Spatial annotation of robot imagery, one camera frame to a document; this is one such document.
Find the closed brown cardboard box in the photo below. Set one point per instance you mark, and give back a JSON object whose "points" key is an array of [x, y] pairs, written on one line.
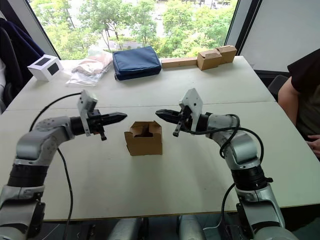
{"points": [[227, 53]]}

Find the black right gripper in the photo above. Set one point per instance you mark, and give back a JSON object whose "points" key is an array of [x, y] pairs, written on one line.
{"points": [[185, 116]]}

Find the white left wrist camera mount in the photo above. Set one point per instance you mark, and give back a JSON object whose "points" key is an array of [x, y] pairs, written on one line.
{"points": [[83, 106]]}

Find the folded brown cardboard box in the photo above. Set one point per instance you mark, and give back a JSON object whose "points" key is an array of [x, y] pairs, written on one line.
{"points": [[208, 61]]}

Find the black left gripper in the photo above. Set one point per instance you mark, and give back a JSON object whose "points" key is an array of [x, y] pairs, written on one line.
{"points": [[94, 121]]}

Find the person's dark shirt torso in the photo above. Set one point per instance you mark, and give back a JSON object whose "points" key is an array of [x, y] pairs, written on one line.
{"points": [[310, 75]]}

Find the small open cardboard box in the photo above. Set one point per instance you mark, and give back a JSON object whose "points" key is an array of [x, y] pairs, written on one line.
{"points": [[143, 146]]}

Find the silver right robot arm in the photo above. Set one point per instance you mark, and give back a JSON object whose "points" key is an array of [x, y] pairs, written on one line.
{"points": [[243, 152]]}

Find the white box with black panels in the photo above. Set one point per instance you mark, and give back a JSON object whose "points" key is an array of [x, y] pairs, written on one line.
{"points": [[43, 71]]}

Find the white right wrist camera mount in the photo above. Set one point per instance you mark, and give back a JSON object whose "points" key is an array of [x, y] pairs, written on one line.
{"points": [[193, 100]]}

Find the long wooden block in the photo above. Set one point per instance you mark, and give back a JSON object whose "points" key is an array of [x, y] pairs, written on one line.
{"points": [[178, 63]]}

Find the dark navy jacket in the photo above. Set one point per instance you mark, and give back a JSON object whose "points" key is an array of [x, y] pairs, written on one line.
{"points": [[20, 47]]}

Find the silver rounded robot leg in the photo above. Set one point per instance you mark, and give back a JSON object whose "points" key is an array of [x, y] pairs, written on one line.
{"points": [[191, 228], [126, 230]]}

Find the clear plastic bag with cloth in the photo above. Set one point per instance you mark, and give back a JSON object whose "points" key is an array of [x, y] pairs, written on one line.
{"points": [[85, 71]]}

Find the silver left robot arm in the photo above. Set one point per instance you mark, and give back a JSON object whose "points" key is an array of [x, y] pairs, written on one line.
{"points": [[32, 145]]}

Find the dark grey chair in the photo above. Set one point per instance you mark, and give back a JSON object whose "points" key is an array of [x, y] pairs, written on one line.
{"points": [[276, 85]]}

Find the person's hand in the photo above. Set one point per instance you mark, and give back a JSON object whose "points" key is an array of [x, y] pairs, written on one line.
{"points": [[315, 142]]}

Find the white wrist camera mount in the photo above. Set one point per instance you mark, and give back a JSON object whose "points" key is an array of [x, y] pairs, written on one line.
{"points": [[83, 106], [193, 100]]}

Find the navy blue fabric pouch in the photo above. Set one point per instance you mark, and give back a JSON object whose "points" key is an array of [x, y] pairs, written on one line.
{"points": [[136, 62]]}

